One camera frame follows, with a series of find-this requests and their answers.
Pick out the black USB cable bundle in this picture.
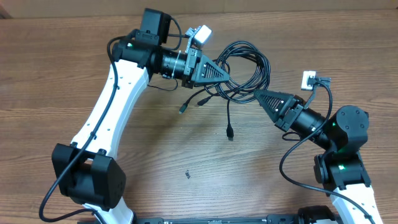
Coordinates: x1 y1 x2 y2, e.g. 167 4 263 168
178 40 271 142

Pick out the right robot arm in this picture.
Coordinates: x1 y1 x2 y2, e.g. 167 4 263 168
254 90 382 223

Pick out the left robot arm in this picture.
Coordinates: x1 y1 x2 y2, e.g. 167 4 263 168
52 9 229 223

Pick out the small black debris piece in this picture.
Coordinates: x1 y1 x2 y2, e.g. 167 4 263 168
185 170 191 179

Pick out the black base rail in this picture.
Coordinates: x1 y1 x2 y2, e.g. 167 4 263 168
77 205 343 224

